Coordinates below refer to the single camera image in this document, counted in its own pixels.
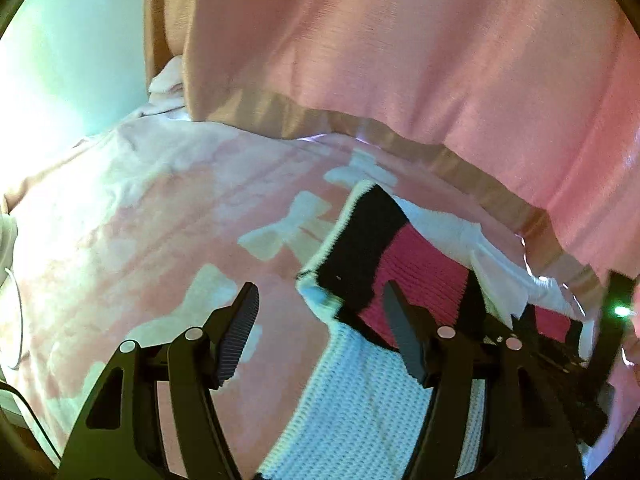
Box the pink curtain with tan hem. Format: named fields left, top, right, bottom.
left=144, top=0, right=639, bottom=297

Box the white red black knit sweater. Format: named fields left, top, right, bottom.
left=257, top=180, right=594, bottom=479

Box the pink bow-patterned bed blanket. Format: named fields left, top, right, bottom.
left=0, top=104, right=640, bottom=478

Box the white bedside lamp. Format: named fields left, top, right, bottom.
left=0, top=214, right=18, bottom=285

